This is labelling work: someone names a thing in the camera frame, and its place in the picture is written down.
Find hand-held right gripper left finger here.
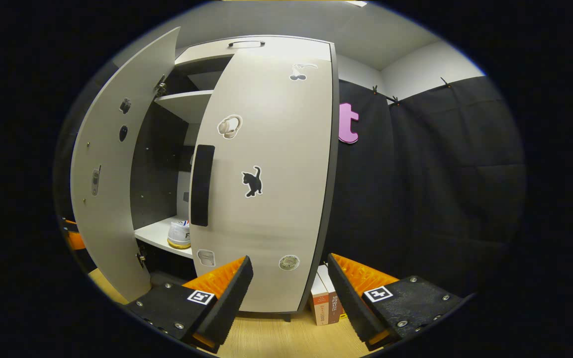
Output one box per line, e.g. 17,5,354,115
126,255,255,354

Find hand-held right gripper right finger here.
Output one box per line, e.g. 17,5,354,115
328,253,466,346

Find white door with phone sticker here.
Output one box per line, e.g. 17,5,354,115
70,26,182,303

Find white canvas shoe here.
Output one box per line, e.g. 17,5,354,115
167,219,191,249

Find white door with cat sticker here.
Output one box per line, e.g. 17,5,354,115
190,36,340,315

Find white and grey shoe cabinet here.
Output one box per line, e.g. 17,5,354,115
130,35,340,321

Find white cabinet shelf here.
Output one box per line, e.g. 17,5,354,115
155,90,215,124

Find white cabinet drawer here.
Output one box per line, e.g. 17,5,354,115
175,36,333,64

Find dark brown book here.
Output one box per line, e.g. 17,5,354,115
317,265,344,324

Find black backdrop cloth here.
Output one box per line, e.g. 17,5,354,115
324,75,526,309

